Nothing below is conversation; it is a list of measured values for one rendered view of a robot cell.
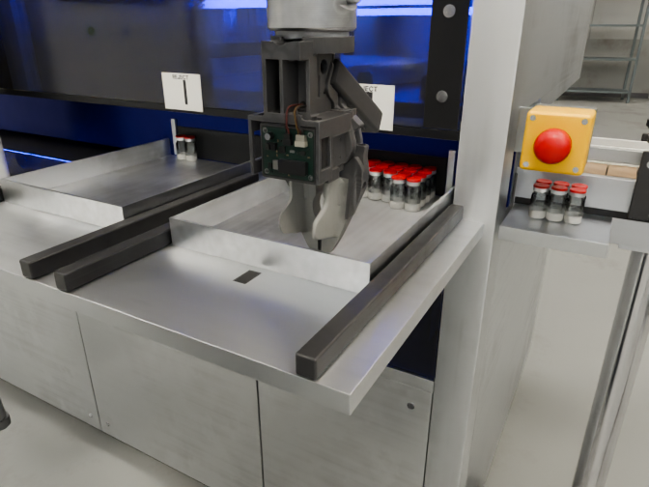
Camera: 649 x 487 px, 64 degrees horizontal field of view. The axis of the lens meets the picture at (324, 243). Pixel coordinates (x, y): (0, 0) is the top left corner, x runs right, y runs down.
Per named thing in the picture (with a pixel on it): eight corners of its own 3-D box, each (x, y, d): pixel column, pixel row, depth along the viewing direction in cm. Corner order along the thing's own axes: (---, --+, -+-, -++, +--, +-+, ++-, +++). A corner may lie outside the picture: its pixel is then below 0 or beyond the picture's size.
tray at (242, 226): (314, 177, 90) (314, 157, 88) (463, 200, 78) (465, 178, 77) (172, 244, 62) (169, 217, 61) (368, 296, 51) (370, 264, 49)
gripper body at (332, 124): (248, 181, 46) (239, 36, 42) (298, 160, 53) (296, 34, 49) (323, 193, 43) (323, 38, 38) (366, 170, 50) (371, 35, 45)
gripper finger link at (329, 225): (296, 274, 50) (295, 182, 46) (326, 252, 54) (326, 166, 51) (324, 282, 48) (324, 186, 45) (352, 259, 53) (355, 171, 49)
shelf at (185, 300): (153, 161, 108) (152, 153, 107) (494, 218, 77) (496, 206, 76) (-117, 239, 69) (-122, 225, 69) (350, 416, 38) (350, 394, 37)
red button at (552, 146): (534, 157, 64) (540, 124, 62) (570, 160, 62) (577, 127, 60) (529, 163, 61) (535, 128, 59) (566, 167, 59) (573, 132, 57)
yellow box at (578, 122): (527, 157, 70) (536, 102, 67) (586, 163, 67) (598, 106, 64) (517, 170, 64) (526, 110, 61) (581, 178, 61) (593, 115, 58)
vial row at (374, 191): (320, 186, 84) (320, 158, 82) (427, 204, 76) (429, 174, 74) (313, 190, 82) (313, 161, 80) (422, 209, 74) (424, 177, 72)
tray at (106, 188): (169, 155, 105) (167, 137, 104) (275, 171, 93) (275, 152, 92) (4, 201, 78) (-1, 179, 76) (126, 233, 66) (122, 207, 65)
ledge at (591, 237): (517, 209, 81) (519, 197, 80) (610, 223, 75) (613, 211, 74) (496, 239, 69) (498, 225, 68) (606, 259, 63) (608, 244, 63)
